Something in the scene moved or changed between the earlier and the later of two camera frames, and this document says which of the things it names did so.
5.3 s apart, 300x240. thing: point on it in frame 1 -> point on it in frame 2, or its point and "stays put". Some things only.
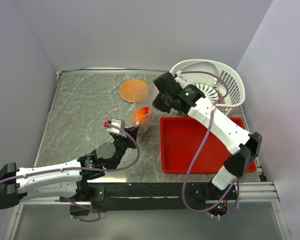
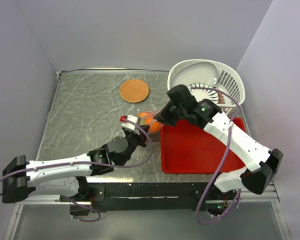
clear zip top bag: (143, 114) -> (146, 118)
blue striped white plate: (209, 91) stays put
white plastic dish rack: (221, 87) stays put
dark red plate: (220, 96) stays put
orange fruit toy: (141, 115) -> (155, 127)
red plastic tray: (181, 138) stays put
